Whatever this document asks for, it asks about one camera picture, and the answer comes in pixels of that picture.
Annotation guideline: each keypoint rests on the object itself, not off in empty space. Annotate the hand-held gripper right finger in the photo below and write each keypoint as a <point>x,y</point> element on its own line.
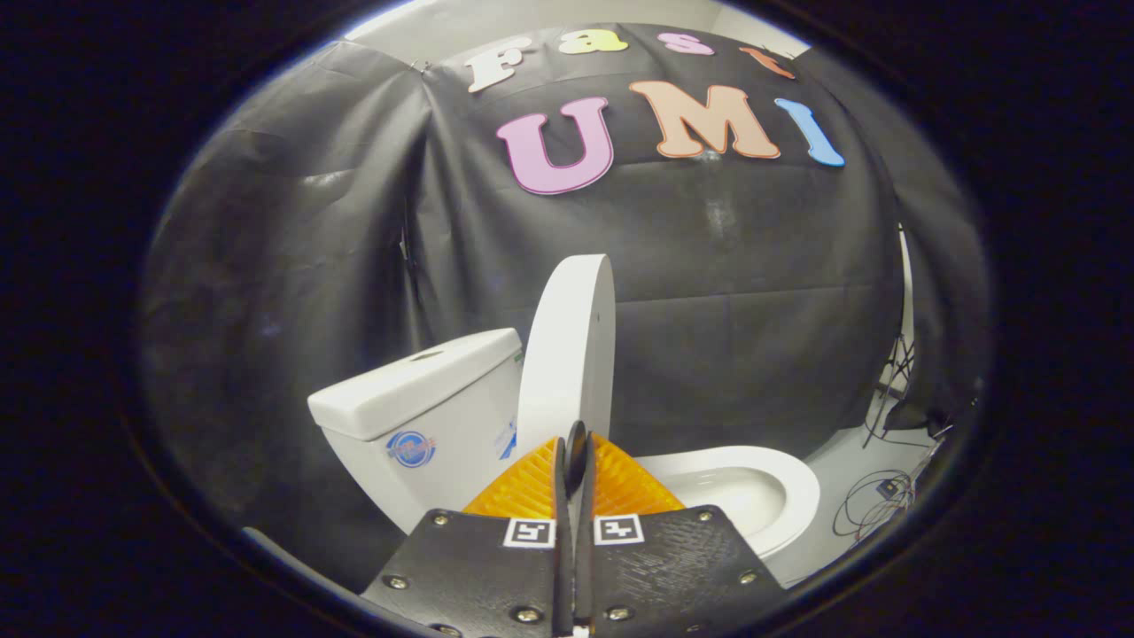
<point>587,567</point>

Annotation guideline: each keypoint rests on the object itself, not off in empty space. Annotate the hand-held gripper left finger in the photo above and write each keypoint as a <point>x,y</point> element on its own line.
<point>563,567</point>

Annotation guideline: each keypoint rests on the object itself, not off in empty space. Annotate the white toilet lid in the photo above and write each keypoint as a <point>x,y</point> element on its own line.
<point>567,354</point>

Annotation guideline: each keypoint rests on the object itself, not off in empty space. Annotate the white ceramic toilet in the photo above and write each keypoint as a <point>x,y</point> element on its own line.
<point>443,399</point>

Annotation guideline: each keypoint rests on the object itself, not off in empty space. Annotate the white toilet seat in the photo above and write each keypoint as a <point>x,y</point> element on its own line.
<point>799,487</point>

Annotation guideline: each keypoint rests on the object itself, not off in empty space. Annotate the black backdrop cloth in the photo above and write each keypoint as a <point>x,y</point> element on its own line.
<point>709,310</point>

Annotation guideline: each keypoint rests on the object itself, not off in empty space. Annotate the small black adapter box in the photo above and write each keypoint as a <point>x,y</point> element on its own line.
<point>887,487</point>

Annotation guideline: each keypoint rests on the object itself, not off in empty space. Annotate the black tripod stand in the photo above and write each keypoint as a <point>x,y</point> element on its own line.
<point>899,372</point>

